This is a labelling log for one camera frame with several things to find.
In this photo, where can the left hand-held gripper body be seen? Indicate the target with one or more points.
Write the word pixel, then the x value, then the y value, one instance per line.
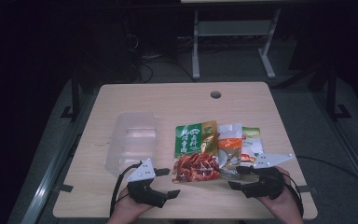
pixel 141 174

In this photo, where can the person's left hand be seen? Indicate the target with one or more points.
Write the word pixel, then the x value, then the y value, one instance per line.
pixel 130 205

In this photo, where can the black tape piece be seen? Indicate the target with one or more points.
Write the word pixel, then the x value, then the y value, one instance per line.
pixel 304 188
pixel 66 188

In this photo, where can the white metal desk frame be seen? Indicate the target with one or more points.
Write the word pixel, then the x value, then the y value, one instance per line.
pixel 195 46

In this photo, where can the person's right hand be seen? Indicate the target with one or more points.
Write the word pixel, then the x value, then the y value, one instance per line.
pixel 287 199

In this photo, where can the white and green packet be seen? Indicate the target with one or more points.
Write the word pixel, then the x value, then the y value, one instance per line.
pixel 251 143

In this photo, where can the grey metal rail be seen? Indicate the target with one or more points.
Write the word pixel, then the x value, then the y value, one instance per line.
pixel 48 183

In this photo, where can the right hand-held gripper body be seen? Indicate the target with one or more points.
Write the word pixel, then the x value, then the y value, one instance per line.
pixel 267 186

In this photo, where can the green seasoning packet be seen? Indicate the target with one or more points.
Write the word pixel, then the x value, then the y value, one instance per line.
pixel 194 146

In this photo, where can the black metal stand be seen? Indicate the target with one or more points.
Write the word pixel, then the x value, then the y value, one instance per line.
pixel 74 96
pixel 332 96

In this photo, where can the white and orange packet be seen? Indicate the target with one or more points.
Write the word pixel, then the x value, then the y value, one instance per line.
pixel 230 146

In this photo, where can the clear plastic container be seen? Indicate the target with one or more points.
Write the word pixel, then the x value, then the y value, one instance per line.
pixel 133 140

